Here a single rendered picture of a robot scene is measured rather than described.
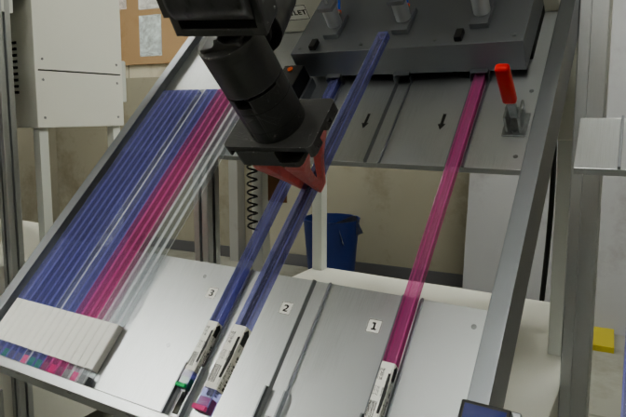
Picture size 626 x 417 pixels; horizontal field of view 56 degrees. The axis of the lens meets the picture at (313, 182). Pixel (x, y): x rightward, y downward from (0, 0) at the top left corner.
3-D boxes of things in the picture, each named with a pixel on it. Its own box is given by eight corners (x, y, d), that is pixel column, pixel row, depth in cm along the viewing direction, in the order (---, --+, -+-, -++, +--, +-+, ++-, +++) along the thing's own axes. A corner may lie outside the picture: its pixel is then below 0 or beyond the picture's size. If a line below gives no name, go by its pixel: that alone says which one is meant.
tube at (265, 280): (211, 417, 50) (205, 412, 49) (199, 413, 51) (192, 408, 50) (389, 37, 77) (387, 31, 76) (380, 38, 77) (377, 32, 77)
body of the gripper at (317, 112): (257, 113, 63) (224, 59, 58) (341, 112, 57) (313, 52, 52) (230, 158, 59) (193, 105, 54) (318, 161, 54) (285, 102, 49)
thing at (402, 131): (527, 195, 70) (523, 168, 67) (137, 168, 104) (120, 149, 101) (566, 20, 88) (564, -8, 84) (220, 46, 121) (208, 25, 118)
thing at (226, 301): (190, 392, 65) (183, 387, 64) (181, 389, 65) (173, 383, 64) (345, 76, 91) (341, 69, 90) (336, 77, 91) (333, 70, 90)
